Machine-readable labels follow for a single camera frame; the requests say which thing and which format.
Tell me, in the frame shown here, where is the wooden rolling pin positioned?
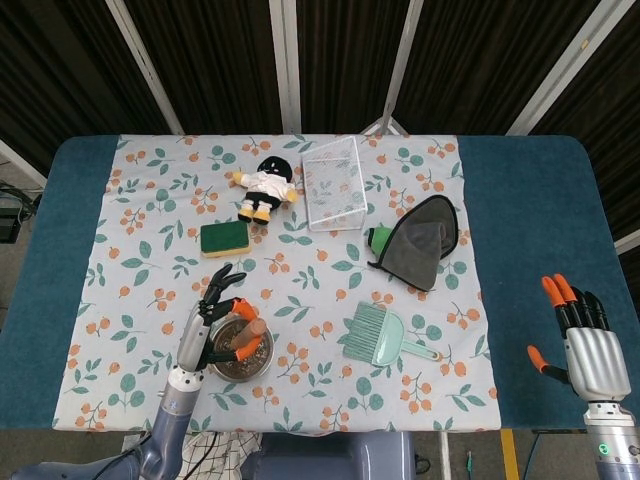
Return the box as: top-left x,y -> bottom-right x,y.
229,318 -> 266,350

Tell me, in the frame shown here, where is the white table leg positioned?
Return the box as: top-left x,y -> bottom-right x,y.
438,432 -> 453,480

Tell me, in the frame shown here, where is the grey robot torso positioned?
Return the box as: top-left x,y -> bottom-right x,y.
242,432 -> 416,480

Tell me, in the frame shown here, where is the mint green hand brush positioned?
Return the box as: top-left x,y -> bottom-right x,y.
342,301 -> 444,366

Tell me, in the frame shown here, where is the white wire mesh basket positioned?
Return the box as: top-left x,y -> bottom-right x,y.
300,135 -> 368,232

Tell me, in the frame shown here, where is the green object under cloth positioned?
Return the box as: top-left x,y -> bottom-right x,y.
368,224 -> 394,251

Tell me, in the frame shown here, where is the brown soil with white perlite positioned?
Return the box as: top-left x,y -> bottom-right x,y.
214,324 -> 271,379

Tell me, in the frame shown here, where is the black white plush doll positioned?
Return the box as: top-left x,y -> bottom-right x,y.
231,155 -> 300,225

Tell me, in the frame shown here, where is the stainless steel bowl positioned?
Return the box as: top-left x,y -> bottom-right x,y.
206,319 -> 276,384

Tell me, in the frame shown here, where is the floral tablecloth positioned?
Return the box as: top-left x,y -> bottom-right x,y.
52,132 -> 504,434

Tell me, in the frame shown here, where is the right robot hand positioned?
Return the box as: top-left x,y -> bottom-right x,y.
526,273 -> 632,401

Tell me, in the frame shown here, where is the green yellow sponge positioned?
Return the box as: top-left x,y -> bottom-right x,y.
199,220 -> 253,260

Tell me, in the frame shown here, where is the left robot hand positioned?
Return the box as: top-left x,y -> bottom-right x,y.
177,263 -> 264,374

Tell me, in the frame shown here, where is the checkered cloth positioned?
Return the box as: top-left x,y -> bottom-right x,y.
182,432 -> 264,480

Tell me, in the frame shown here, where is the grey cloth black trim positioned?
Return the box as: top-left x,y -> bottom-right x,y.
367,194 -> 460,293

